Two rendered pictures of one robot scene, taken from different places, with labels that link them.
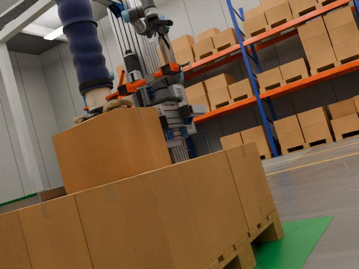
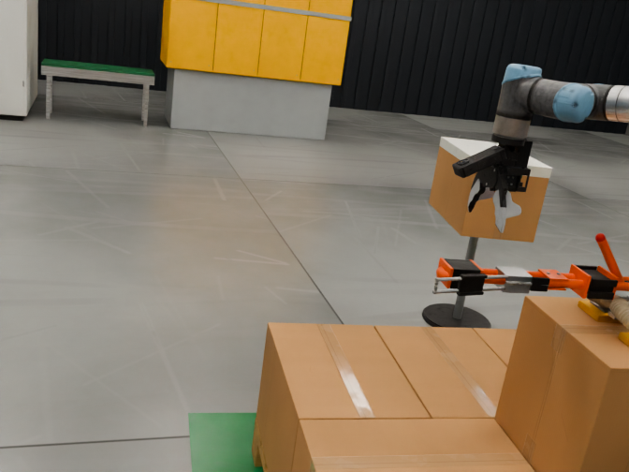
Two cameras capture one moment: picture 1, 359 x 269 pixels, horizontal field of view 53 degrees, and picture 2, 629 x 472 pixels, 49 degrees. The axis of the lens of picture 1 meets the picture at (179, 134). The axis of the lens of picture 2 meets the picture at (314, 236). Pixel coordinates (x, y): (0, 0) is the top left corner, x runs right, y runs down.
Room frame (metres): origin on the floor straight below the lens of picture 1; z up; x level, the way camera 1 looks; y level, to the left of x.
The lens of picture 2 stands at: (2.84, -1.42, 1.62)
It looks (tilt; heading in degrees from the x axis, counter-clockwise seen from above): 18 degrees down; 133
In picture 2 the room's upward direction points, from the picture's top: 8 degrees clockwise
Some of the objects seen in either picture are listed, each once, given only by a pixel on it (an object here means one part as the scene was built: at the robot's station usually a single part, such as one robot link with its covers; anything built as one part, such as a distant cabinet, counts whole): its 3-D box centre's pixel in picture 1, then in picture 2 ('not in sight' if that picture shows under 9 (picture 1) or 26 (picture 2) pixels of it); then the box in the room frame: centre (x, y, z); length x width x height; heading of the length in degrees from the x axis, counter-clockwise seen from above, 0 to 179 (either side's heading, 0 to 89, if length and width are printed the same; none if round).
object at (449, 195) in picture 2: not in sight; (485, 186); (0.97, 1.91, 0.82); 0.60 x 0.40 x 0.40; 142
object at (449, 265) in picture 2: (169, 69); (460, 273); (2.05, -0.05, 1.07); 0.08 x 0.07 x 0.05; 56
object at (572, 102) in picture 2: (147, 9); (564, 100); (2.19, -0.03, 1.51); 0.11 x 0.11 x 0.08; 86
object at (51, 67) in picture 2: not in sight; (98, 93); (-4.83, 2.72, 0.32); 1.25 x 0.50 x 0.64; 62
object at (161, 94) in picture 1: (162, 95); not in sight; (2.83, 0.04, 1.09); 0.15 x 0.15 x 0.10
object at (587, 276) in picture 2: (126, 89); (592, 281); (2.25, 0.24, 1.07); 0.10 x 0.08 x 0.06; 146
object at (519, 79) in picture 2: (147, 1); (519, 91); (2.10, -0.04, 1.51); 0.09 x 0.08 x 0.11; 176
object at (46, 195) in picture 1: (81, 185); not in sight; (2.58, 0.77, 0.58); 0.70 x 0.03 x 0.06; 147
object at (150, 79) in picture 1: (152, 78); (512, 279); (2.13, 0.06, 1.07); 0.07 x 0.07 x 0.04; 56
